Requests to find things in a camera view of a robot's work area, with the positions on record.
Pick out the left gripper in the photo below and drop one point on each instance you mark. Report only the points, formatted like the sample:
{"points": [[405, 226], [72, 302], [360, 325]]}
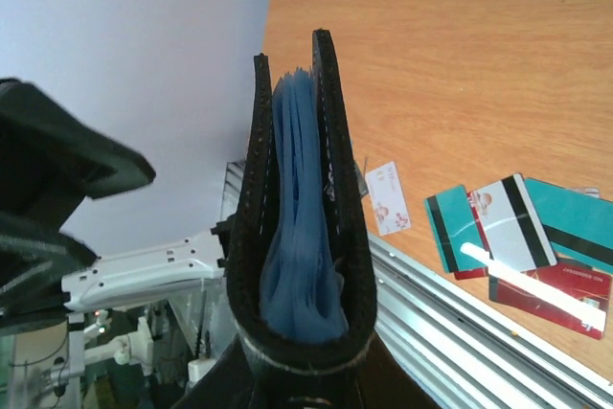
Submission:
{"points": [[50, 163]]}

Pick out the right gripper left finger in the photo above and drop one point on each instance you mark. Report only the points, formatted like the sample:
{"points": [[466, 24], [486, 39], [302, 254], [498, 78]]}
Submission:
{"points": [[230, 384]]}

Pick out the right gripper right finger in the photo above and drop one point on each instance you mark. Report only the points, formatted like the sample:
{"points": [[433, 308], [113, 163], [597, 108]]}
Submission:
{"points": [[382, 384]]}

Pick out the black leather card holder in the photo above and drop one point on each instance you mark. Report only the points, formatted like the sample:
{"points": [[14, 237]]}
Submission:
{"points": [[300, 276]]}

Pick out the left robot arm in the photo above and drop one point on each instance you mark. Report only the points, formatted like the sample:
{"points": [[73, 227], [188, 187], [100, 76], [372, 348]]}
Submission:
{"points": [[140, 277]]}

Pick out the white floral VIP card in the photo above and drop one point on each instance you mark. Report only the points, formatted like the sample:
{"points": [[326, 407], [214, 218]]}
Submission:
{"points": [[391, 212]]}

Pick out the teal card with black stripe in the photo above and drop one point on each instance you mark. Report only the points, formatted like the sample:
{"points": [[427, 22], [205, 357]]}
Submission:
{"points": [[452, 225]]}

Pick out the white card with black stripe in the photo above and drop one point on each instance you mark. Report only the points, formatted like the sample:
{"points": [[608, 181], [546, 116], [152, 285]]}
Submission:
{"points": [[513, 231]]}

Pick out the red card in pile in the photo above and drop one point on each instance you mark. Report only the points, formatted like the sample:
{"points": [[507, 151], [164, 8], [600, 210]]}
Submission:
{"points": [[570, 294]]}

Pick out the large teal card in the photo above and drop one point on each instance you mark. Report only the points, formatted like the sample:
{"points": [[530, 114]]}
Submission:
{"points": [[577, 225]]}

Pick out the aluminium front rail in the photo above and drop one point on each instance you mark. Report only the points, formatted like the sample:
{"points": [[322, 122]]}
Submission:
{"points": [[461, 353]]}

